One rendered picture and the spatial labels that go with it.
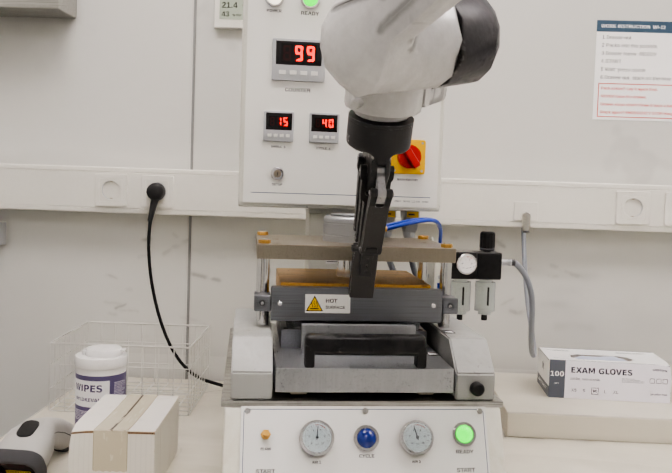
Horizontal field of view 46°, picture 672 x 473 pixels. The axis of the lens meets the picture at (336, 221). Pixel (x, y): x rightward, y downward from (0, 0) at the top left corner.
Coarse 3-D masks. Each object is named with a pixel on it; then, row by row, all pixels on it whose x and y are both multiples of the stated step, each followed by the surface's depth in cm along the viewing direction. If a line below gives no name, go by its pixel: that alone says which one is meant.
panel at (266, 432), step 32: (256, 416) 94; (288, 416) 95; (320, 416) 95; (352, 416) 95; (384, 416) 96; (416, 416) 96; (448, 416) 97; (480, 416) 97; (256, 448) 93; (288, 448) 93; (352, 448) 94; (384, 448) 94; (448, 448) 95; (480, 448) 96
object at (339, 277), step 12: (348, 264) 113; (276, 276) 120; (288, 276) 112; (300, 276) 112; (312, 276) 113; (324, 276) 113; (336, 276) 114; (348, 276) 113; (384, 276) 116; (396, 276) 116; (408, 276) 117
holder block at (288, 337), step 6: (276, 324) 122; (282, 324) 110; (282, 330) 106; (288, 330) 106; (294, 330) 106; (300, 330) 106; (420, 330) 109; (282, 336) 106; (288, 336) 106; (294, 336) 106; (300, 336) 106; (426, 336) 108; (282, 342) 106; (288, 342) 106; (294, 342) 106; (300, 342) 106
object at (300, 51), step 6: (282, 48) 124; (288, 48) 124; (294, 48) 124; (300, 48) 125; (306, 48) 125; (312, 48) 125; (282, 54) 124; (288, 54) 124; (294, 54) 125; (300, 54) 125; (306, 54) 125; (312, 54) 125; (282, 60) 124; (288, 60) 124; (294, 60) 125; (300, 60) 125; (306, 60) 125; (312, 60) 125
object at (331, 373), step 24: (288, 360) 99; (336, 360) 100; (360, 360) 100; (384, 360) 101; (408, 360) 101; (432, 360) 102; (288, 384) 95; (312, 384) 96; (336, 384) 96; (360, 384) 96; (384, 384) 97; (408, 384) 97; (432, 384) 97
